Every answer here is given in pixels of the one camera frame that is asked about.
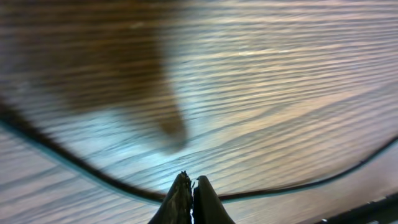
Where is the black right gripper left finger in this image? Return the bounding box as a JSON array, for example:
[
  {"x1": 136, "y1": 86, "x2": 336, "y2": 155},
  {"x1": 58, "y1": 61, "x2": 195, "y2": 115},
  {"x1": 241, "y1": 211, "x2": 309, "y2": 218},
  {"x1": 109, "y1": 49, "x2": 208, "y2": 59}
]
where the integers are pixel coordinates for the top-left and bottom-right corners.
[{"x1": 149, "y1": 171, "x2": 193, "y2": 224}]

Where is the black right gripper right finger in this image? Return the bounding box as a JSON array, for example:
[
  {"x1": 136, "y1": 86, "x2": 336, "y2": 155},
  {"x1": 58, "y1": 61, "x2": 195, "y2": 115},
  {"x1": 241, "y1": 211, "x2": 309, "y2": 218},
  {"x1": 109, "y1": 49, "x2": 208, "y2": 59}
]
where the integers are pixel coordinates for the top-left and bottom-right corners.
[{"x1": 193, "y1": 175, "x2": 235, "y2": 224}]

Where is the black USB charging cable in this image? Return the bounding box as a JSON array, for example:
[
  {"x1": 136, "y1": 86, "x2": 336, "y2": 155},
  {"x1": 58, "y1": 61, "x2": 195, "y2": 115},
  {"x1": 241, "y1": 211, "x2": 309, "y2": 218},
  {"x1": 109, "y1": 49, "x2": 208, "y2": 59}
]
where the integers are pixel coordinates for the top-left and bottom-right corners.
[{"x1": 0, "y1": 102, "x2": 398, "y2": 203}]

